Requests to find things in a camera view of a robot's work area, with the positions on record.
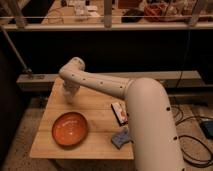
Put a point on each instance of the white ceramic cup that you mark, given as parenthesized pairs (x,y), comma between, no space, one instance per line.
(69,96)

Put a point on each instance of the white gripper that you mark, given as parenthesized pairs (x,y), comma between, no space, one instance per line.
(70,87)

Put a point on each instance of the grey concrete ledge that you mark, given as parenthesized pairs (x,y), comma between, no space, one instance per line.
(182,79)

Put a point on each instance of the metal railing beam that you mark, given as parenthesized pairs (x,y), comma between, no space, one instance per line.
(109,26)

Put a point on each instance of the diagonal metal pole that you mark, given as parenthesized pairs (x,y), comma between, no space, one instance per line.
(26,69)

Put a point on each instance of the orange bowl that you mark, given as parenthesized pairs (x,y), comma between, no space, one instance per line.
(70,129)

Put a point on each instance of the small red snack box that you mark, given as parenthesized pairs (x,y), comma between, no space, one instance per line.
(120,113)

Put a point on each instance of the blue sponge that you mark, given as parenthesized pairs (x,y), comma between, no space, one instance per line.
(121,138)

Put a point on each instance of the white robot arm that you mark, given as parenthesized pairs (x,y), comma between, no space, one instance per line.
(151,124)

